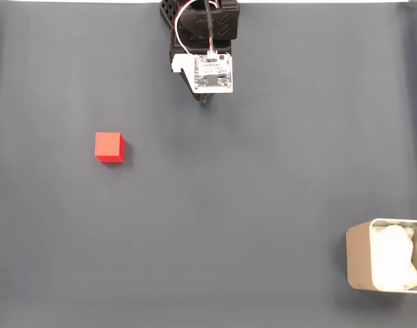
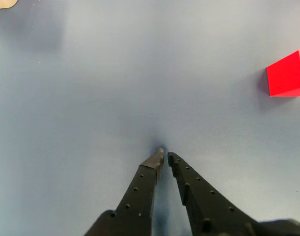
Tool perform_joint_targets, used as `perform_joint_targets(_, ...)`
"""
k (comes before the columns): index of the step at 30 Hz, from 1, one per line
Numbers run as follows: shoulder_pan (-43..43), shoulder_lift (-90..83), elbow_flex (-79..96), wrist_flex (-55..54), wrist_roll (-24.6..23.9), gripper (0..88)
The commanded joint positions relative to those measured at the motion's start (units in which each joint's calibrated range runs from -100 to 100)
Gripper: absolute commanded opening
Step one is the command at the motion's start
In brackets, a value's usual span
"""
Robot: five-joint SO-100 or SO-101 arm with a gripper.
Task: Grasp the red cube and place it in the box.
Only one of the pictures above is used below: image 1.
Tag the red cube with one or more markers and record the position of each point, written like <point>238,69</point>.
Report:
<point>107,145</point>

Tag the dark grey table mat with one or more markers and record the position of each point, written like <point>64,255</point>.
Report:
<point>208,205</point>

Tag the beige metal box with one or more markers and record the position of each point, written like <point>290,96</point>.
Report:
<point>358,256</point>

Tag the white camera board mount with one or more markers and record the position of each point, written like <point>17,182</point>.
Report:
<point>213,73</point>

